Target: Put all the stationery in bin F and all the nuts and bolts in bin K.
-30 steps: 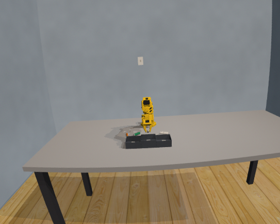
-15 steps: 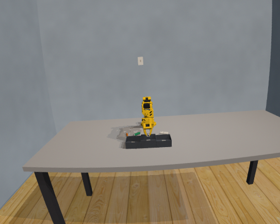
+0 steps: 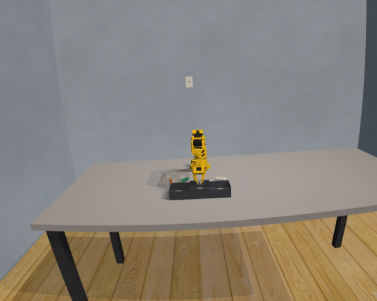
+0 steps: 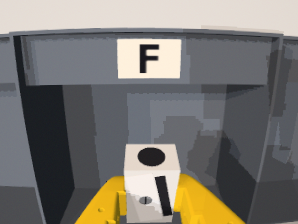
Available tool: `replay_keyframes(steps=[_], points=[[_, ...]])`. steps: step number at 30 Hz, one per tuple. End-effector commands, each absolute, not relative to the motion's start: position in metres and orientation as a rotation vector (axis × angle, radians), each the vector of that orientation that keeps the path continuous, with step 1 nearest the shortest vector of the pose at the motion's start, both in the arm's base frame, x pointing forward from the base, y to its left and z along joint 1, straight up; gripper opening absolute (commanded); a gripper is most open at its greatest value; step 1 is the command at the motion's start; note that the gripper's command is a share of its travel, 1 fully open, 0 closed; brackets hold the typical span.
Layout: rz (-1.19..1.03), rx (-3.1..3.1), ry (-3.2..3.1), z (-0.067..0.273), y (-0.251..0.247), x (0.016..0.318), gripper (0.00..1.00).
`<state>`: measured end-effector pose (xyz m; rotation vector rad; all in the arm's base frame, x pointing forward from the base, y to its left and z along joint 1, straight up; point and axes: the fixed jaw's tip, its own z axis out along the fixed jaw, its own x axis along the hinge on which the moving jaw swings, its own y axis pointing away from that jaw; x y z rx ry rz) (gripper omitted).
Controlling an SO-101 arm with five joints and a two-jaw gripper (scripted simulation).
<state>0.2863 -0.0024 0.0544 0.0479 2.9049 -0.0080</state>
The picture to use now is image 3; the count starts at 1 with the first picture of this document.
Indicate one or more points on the grey bin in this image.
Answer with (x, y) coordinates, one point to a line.
(192, 190)

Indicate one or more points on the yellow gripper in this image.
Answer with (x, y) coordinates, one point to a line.
(199, 166)

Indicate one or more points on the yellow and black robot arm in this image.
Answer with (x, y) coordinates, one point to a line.
(198, 147)

